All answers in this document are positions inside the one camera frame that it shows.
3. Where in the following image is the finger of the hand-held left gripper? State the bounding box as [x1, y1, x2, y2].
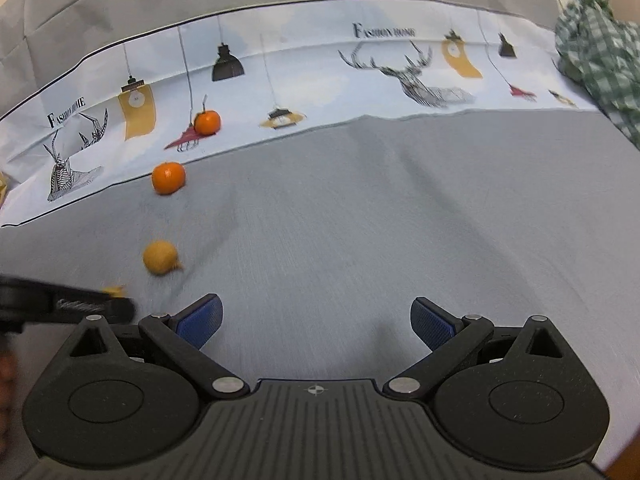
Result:
[0, 275, 137, 333]

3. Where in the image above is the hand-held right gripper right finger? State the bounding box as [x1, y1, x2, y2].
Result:
[382, 297, 573, 402]

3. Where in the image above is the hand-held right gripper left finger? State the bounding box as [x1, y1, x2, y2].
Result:
[40, 294, 251, 402]

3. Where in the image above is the grey printed bed sheet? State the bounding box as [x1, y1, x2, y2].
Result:
[0, 0, 640, 461]

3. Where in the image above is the orange tomato middle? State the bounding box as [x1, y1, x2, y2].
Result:
[151, 161, 187, 196]

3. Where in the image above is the orange tomato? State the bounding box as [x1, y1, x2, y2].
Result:
[151, 161, 187, 196]
[193, 94, 222, 136]

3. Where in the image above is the orange tomato top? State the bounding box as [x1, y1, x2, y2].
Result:
[193, 94, 222, 136]

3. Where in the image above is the green plaid cloth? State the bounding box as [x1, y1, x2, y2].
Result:
[555, 0, 640, 152]

